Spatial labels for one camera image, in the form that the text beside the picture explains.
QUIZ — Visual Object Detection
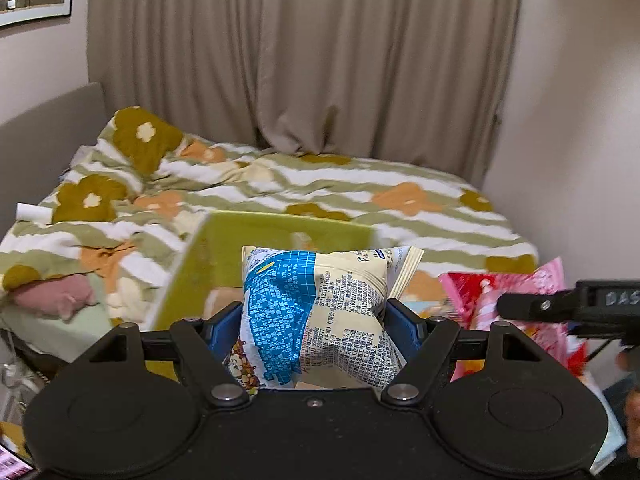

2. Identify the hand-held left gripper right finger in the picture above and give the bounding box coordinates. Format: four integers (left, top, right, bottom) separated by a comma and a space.
381, 299, 551, 407

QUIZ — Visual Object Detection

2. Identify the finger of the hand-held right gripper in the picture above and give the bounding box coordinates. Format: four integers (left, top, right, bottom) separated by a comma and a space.
496, 290, 576, 323

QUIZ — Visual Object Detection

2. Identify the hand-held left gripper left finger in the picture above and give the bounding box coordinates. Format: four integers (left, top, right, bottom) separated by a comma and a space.
75, 301, 252, 407

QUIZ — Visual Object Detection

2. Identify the cream and blue snack packet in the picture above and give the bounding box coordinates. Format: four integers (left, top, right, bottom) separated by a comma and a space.
227, 246, 426, 392

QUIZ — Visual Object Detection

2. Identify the yellow-green bear print box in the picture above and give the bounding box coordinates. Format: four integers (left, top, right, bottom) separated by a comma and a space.
147, 210, 381, 333

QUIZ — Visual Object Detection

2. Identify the person's right hand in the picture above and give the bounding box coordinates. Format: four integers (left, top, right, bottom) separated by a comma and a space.
615, 349, 640, 458

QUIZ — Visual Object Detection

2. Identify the pink and red snack packet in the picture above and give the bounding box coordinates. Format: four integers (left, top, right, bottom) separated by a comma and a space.
439, 257, 588, 381

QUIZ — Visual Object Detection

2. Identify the striped floral blanket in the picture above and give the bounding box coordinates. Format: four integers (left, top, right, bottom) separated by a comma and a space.
0, 106, 541, 356

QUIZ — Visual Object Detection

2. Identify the light green bed sheet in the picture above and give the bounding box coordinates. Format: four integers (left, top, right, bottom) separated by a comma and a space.
0, 305, 121, 361

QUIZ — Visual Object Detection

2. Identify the pink plush toy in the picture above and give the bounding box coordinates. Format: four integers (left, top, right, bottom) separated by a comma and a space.
12, 274, 98, 321

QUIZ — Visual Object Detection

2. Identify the white paper roll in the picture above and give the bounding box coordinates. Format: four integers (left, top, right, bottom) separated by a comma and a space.
15, 202, 55, 223

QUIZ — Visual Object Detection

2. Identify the smartphone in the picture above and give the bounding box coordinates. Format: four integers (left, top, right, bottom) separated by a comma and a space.
0, 440, 37, 480

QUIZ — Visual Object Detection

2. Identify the grey bed headboard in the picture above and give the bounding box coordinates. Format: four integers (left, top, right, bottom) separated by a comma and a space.
0, 81, 108, 236

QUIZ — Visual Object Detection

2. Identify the beige curtain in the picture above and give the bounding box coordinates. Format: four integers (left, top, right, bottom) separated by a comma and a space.
86, 0, 525, 186

